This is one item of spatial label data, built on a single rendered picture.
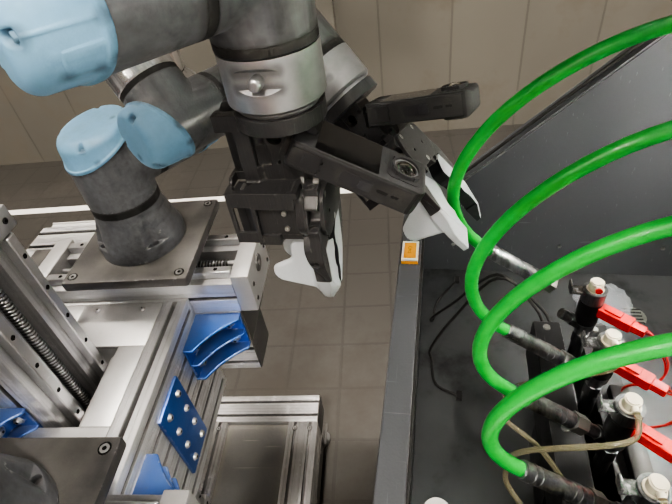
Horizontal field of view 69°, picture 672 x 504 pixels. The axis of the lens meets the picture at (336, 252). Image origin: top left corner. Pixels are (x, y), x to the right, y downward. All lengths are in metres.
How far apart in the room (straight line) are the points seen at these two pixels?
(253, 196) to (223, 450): 1.27
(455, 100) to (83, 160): 0.55
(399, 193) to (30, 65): 0.25
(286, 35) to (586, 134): 0.65
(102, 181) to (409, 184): 0.56
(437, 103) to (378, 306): 1.65
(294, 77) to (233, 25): 0.05
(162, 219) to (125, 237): 0.07
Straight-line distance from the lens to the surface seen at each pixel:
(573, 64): 0.50
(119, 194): 0.85
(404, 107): 0.53
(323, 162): 0.38
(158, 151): 0.56
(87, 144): 0.82
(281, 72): 0.34
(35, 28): 0.28
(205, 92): 0.59
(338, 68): 0.55
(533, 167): 0.92
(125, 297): 0.99
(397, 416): 0.71
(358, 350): 1.97
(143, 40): 0.30
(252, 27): 0.33
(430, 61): 3.11
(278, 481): 1.52
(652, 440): 0.60
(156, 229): 0.89
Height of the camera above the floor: 1.57
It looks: 41 degrees down
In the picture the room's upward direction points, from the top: 9 degrees counter-clockwise
